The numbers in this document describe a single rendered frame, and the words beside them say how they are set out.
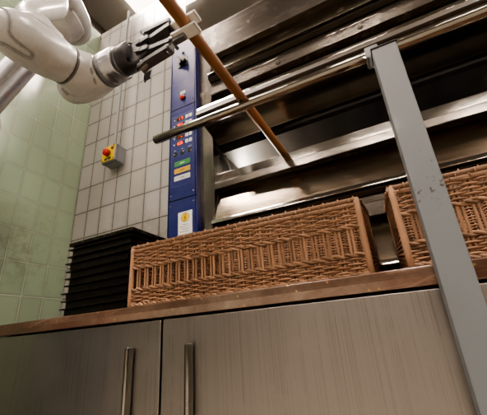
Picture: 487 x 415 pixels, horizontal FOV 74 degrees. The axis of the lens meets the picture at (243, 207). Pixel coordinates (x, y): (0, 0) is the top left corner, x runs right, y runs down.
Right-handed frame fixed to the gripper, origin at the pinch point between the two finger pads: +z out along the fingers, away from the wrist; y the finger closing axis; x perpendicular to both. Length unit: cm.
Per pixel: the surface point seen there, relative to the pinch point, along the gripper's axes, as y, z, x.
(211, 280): 57, -4, -14
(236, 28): -80, -15, -64
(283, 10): -77, 10, -64
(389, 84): 32.3, 37.5, -4.4
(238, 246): 51, 3, -14
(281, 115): -18, 2, -65
